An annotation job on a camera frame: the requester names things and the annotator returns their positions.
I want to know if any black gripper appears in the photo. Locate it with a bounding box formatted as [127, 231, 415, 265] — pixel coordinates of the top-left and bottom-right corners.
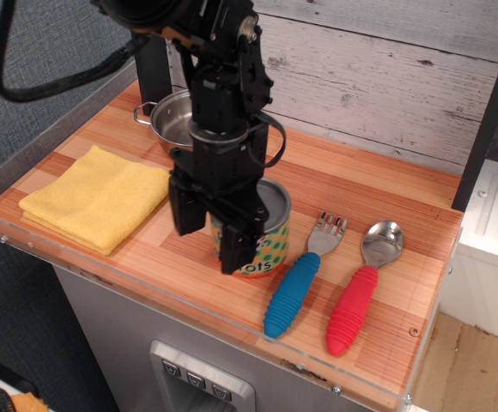
[169, 128, 269, 275]

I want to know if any peas and carrots can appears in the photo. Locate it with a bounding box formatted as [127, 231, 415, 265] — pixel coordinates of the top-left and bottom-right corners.
[234, 178, 291, 278]

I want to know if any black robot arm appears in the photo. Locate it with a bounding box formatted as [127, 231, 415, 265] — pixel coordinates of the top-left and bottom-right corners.
[99, 1, 273, 274]

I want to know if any silver metal pot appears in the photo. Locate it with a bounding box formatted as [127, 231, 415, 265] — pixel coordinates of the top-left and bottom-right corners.
[133, 90, 193, 154]

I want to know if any yellow folded cloth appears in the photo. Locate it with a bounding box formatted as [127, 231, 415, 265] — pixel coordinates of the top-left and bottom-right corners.
[19, 146, 169, 256]

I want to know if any grey dispenser panel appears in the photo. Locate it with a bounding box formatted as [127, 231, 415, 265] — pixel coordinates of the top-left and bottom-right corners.
[149, 340, 257, 411]

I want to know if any clear acrylic table guard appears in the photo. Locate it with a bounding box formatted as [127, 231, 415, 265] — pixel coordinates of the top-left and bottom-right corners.
[0, 62, 413, 409]

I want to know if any orange object bottom left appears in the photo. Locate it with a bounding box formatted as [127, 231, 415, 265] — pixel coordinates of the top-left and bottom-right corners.
[10, 392, 51, 412]

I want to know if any white ribbed appliance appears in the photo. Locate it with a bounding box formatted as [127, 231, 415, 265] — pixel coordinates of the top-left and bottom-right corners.
[439, 161, 498, 336]

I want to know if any blue handled fork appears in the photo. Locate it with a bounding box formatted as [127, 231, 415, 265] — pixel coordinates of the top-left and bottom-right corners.
[263, 212, 348, 339]

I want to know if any red handled spoon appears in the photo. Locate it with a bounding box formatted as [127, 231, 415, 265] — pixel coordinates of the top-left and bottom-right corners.
[325, 221, 404, 356]

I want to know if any black vertical post left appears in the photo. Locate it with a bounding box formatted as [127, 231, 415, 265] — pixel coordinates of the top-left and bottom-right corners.
[135, 37, 173, 103]

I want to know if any black vertical post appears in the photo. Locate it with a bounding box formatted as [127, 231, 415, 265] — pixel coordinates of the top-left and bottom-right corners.
[452, 75, 498, 212]
[135, 37, 173, 103]

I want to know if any black braided cable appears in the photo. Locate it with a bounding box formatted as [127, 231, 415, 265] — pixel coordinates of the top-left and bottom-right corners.
[0, 0, 151, 104]

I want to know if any black vertical post right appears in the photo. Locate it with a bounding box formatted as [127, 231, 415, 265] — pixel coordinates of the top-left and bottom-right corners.
[452, 75, 498, 212]

